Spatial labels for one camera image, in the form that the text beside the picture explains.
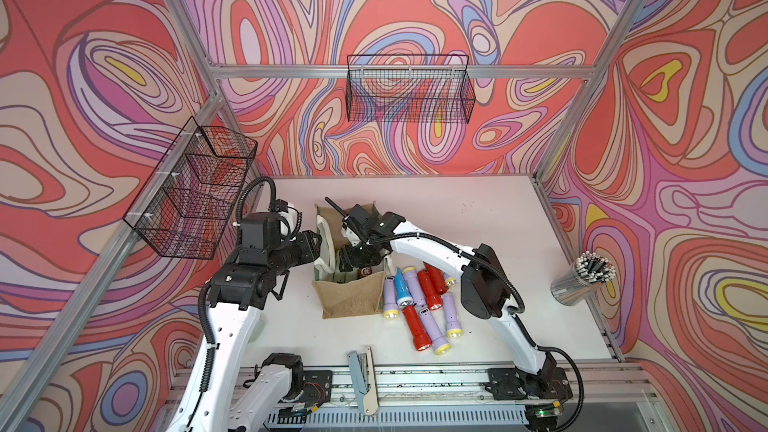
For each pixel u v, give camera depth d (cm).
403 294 86
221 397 38
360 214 71
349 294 74
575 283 79
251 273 45
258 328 82
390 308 83
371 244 65
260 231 49
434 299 85
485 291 54
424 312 82
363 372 73
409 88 96
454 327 80
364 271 91
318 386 73
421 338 79
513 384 73
